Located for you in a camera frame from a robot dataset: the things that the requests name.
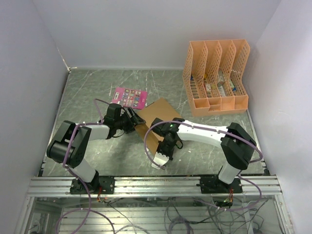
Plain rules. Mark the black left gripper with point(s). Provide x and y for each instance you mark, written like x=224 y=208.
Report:
x=134 y=120

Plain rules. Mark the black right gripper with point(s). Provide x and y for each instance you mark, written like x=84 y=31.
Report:
x=169 y=155

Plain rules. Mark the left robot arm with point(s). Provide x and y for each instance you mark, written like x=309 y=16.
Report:
x=69 y=144

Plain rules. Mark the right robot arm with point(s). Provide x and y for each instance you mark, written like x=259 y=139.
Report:
x=236 y=144

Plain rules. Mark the pink book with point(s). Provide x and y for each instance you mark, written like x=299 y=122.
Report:
x=133 y=98

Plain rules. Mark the orange plastic file rack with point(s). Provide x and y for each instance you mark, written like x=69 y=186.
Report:
x=212 y=77

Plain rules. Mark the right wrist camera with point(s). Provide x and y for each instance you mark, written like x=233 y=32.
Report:
x=160 y=160

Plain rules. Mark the aluminium frame rail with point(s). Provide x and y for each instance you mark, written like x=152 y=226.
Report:
x=59 y=187

